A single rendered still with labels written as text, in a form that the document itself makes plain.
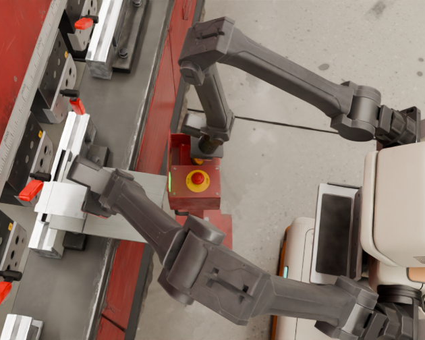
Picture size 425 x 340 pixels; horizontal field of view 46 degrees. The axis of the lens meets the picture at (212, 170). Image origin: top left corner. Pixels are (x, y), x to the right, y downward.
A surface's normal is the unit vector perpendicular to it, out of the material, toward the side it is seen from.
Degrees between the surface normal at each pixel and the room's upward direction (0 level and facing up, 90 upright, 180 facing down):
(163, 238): 54
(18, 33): 90
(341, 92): 28
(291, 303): 60
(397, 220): 42
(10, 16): 90
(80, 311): 0
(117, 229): 0
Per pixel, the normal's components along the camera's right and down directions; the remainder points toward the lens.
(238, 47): 0.44, -0.15
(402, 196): -0.65, -0.40
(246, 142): 0.01, -0.39
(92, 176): 0.25, 0.13
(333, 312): 0.67, 0.33
